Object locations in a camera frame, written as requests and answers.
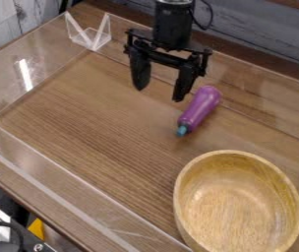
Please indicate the black device with screw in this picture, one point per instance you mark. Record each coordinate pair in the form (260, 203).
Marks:
(31, 240)

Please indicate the clear acrylic tray walls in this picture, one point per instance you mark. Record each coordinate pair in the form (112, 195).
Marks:
(89, 153)

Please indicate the brown wooden bowl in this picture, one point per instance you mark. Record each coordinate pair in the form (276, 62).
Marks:
(236, 204)

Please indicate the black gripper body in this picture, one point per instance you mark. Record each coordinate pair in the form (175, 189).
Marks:
(167, 43)

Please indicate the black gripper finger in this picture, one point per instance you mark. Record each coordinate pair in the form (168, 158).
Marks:
(184, 81)
(140, 68)

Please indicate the purple toy eggplant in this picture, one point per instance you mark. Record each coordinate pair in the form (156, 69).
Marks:
(204, 101)

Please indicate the yellow sticker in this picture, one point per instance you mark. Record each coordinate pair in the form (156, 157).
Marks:
(35, 229)

